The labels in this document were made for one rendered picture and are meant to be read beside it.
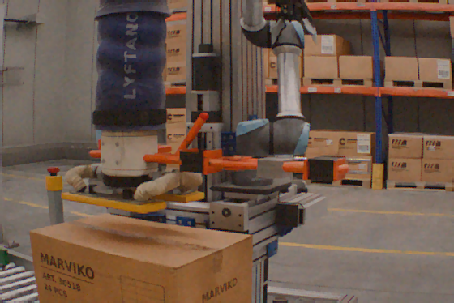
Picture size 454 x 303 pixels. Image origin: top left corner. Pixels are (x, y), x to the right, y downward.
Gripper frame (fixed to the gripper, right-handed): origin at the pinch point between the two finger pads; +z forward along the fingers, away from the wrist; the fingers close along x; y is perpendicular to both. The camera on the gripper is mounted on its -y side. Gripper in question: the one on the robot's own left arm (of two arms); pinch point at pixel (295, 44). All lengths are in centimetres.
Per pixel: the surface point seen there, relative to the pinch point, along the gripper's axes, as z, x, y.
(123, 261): 59, -25, 57
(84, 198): 45, -43, 52
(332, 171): 34, 26, 42
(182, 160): 33, -15, 42
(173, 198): 45, -24, 33
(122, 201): 44, -29, 51
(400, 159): 104, -85, -672
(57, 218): 73, -127, -13
